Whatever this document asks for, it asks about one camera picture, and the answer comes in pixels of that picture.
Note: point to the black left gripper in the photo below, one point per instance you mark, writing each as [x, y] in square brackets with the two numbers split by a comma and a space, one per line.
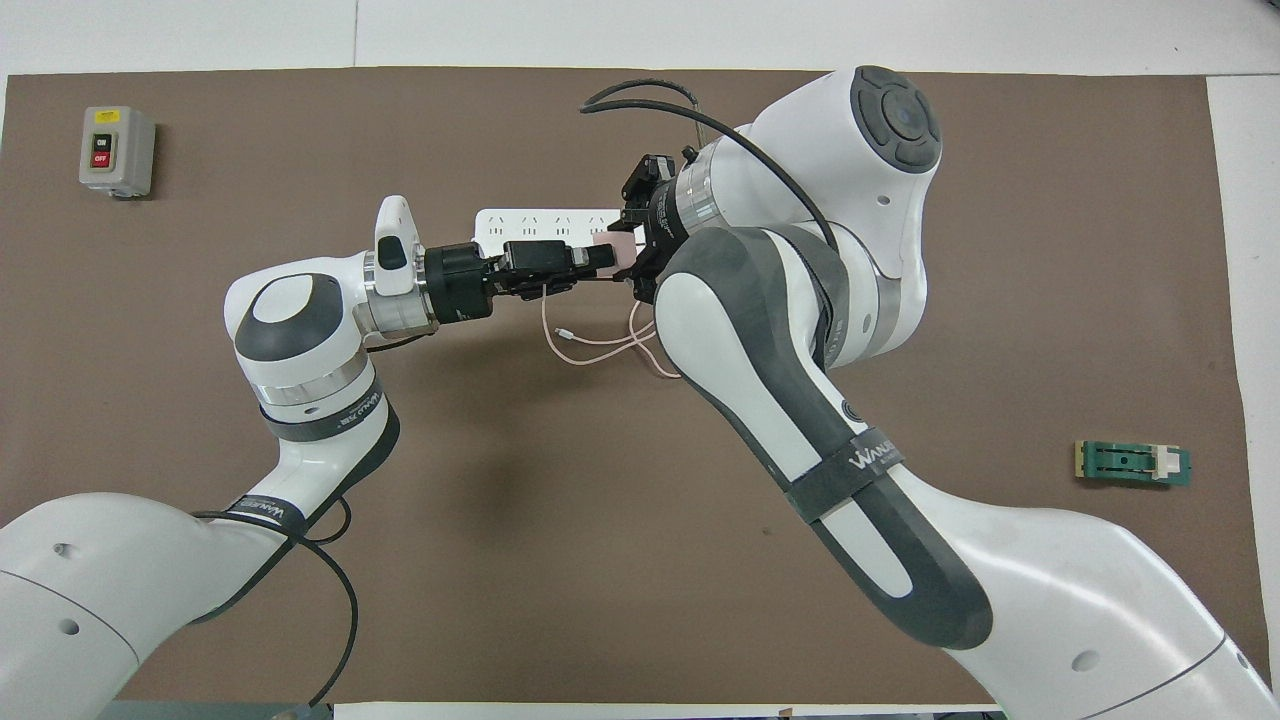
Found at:
[460, 285]

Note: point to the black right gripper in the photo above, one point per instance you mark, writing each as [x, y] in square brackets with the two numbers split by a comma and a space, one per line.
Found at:
[668, 215]

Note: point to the pink charger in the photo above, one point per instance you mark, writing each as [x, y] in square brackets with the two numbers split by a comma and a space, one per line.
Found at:
[628, 252]

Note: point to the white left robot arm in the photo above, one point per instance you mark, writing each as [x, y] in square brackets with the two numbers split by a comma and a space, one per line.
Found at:
[300, 340]

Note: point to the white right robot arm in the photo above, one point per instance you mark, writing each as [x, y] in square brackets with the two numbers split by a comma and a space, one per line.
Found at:
[780, 400]

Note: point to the white power strip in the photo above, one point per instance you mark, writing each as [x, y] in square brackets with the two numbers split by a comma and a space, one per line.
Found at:
[540, 222]

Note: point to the brown table mat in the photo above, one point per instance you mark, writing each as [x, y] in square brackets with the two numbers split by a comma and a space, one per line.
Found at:
[600, 550]

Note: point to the grey on-off switch box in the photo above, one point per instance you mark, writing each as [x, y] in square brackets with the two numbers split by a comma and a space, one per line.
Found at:
[125, 150]

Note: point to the green knife switch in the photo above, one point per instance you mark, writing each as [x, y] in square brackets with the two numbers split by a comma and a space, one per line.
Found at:
[1125, 463]

